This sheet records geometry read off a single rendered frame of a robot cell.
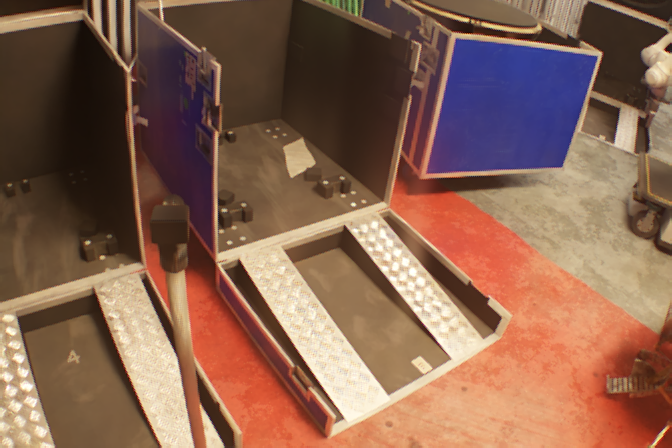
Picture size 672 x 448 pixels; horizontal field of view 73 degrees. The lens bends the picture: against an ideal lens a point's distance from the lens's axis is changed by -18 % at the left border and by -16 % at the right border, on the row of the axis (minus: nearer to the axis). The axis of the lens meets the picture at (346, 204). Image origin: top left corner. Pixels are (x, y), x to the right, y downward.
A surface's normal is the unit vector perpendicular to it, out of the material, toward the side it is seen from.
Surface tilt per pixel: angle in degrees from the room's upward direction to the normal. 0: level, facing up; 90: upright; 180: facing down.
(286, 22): 90
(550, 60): 90
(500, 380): 0
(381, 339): 1
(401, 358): 1
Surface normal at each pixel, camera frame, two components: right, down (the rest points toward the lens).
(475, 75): 0.31, 0.57
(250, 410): 0.13, -0.82
